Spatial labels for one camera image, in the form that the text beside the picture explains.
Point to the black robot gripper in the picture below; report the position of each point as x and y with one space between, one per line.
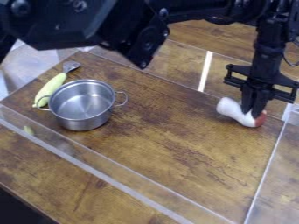
261 79

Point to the red and white plush mushroom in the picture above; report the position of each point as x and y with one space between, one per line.
230 108

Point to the silver metal pot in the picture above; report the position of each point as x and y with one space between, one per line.
82 104

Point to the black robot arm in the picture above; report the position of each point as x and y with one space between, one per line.
132 28

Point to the yellow handled metal spatula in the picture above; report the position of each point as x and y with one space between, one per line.
56 81

